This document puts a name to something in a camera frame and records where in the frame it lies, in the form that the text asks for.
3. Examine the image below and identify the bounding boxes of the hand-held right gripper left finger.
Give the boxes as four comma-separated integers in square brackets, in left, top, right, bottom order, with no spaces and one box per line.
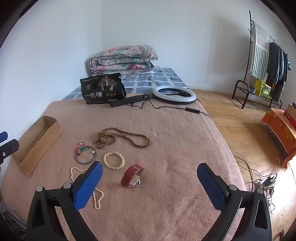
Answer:
[26,161,103,241]

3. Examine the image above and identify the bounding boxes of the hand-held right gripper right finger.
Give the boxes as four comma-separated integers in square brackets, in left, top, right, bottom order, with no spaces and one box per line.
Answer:
[196,163,273,241]

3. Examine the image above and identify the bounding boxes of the white pearl necklace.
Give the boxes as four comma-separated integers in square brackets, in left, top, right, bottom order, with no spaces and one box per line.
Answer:
[70,166,104,210]

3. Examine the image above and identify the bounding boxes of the cardboard box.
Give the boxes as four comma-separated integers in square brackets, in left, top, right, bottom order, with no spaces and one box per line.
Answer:
[12,115,63,176]

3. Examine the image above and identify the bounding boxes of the cream bead bracelet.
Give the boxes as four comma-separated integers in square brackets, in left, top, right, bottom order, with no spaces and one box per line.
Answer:
[103,151,125,169]

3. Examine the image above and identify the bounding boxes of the thin bangle with coloured threads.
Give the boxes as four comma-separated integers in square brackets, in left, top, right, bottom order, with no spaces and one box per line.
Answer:
[74,142,96,165]

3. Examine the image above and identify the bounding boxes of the red strap wristwatch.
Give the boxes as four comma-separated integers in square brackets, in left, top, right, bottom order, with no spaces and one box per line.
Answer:
[121,164,144,189]

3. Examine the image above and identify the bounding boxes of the brown wooden bead necklace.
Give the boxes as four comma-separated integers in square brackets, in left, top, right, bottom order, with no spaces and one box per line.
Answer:
[92,127,151,149]

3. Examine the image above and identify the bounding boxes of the white power strip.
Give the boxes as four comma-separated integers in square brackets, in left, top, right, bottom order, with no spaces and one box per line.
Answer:
[255,176,277,193]

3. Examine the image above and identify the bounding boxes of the black folded tripod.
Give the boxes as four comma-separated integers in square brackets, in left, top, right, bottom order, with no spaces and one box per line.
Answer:
[110,93,154,108]

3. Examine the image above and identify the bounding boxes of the black snack bag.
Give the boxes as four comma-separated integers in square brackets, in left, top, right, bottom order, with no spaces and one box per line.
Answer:
[80,72,127,105]

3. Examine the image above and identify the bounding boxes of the black metal clothes rack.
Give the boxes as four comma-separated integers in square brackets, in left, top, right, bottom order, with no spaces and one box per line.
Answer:
[232,10,289,109]

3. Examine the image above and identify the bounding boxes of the red box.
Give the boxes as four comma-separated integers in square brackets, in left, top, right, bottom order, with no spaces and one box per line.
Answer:
[284,101,296,128]

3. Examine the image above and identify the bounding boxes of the yellow green box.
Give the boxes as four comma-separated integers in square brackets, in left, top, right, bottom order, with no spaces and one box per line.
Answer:
[254,79,272,100]

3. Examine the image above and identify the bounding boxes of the blue checked bed sheet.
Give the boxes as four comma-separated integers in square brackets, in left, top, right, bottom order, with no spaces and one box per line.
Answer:
[62,67,192,101]

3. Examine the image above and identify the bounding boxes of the folded floral quilt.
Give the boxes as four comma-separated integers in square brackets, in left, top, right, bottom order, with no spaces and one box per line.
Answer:
[88,45,159,75]

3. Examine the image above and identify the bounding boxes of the hanging dark clothes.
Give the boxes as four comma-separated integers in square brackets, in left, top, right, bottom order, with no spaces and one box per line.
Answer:
[266,40,289,102]

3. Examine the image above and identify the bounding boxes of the striped hanging cloth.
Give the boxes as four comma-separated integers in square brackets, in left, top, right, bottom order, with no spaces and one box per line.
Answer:
[251,21,270,79]

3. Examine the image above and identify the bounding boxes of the tangle of floor cables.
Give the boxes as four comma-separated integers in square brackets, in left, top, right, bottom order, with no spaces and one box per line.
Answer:
[235,152,287,209]

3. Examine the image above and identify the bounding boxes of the black cable with inline switch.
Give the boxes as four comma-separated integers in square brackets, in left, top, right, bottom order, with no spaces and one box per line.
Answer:
[126,100,210,117]

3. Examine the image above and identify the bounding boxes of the white ring light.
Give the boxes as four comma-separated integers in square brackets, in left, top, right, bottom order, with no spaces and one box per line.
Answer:
[149,74,197,105]

